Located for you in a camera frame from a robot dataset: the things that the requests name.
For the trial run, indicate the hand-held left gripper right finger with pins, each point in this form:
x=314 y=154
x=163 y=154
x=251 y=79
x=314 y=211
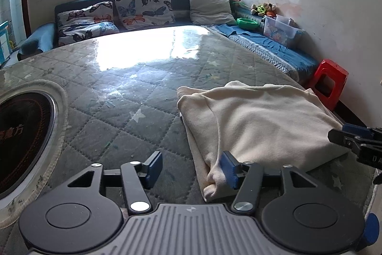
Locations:
x=229 y=168

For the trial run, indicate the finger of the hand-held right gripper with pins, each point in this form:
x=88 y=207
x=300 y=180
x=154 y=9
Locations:
x=355 y=129
x=337 y=137

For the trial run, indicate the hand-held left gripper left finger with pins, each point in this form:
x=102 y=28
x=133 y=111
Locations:
x=155 y=168

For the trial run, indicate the cream knit sweater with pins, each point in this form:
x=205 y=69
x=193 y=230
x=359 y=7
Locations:
x=253 y=123

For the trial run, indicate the red plastic stool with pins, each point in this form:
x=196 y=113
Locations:
x=331 y=69

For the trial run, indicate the blue sofa blanket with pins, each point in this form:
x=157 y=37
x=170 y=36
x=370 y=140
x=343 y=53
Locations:
x=268 y=46

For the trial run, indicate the clear plastic storage box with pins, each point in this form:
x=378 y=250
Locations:
x=282 y=32

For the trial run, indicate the round black induction cooktop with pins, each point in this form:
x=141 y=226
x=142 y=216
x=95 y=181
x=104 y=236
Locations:
x=24 y=138

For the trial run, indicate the green plastic bowl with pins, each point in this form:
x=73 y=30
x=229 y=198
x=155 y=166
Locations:
x=247 y=23

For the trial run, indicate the brown bear plush toy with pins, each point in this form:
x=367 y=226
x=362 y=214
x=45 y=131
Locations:
x=270 y=8

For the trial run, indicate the green plush toy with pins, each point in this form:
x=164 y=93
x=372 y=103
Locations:
x=258 y=9

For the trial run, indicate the large butterfly print pillow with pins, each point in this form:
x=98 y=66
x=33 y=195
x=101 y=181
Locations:
x=143 y=8

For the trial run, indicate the small butterfly print pillow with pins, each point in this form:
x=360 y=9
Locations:
x=83 y=25

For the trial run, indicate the plain grey pillow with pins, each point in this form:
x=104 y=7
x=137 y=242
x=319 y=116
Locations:
x=210 y=8

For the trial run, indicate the blue corner sofa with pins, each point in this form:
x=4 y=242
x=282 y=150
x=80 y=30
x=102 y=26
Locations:
x=179 y=2

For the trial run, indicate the small blue shelf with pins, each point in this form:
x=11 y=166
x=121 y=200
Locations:
x=4 y=43

